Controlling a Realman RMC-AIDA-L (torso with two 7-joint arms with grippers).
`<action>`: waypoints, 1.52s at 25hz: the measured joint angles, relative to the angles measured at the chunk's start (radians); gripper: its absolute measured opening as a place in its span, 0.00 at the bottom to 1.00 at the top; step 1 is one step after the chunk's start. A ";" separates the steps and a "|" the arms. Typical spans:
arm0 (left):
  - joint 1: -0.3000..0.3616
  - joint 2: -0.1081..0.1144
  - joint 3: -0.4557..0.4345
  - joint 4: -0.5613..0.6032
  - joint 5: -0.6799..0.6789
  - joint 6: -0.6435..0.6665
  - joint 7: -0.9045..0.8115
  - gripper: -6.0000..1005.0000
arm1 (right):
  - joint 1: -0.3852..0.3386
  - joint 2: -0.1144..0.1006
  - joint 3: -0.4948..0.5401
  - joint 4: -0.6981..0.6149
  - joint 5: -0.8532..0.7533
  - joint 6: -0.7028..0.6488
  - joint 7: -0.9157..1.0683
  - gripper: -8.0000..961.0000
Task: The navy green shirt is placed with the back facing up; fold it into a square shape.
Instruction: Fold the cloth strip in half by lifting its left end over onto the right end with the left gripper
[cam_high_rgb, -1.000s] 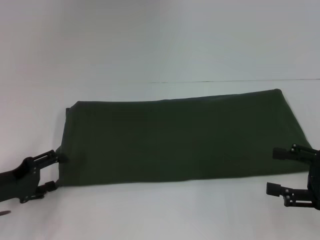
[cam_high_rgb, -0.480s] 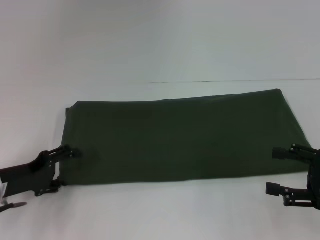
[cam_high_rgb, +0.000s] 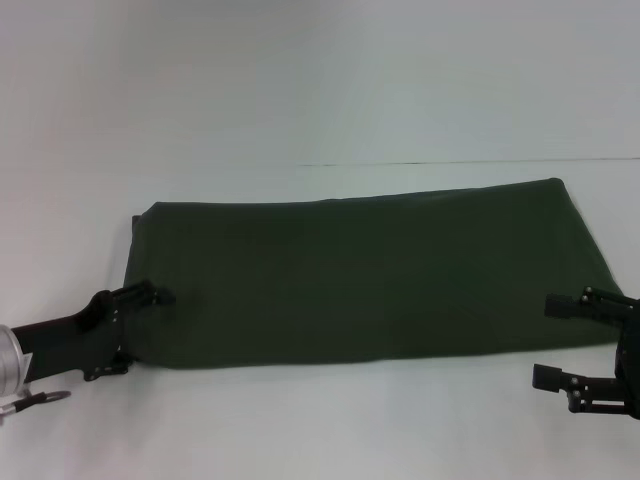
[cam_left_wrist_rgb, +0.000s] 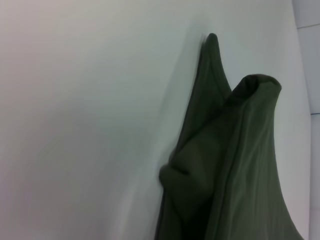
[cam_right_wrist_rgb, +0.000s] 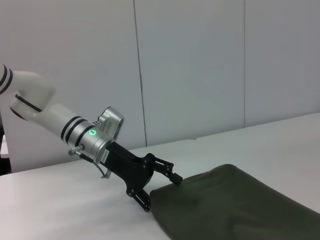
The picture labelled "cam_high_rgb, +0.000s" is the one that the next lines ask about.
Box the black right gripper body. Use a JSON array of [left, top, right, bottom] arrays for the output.
[[613, 297, 640, 419]]

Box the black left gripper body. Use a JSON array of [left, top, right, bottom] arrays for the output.
[[9, 288, 126, 384]]

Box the dark green t-shirt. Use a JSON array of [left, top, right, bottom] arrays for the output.
[[122, 176, 627, 374]]

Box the thin dark wrist cable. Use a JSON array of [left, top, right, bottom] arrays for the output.
[[0, 389, 72, 417]]

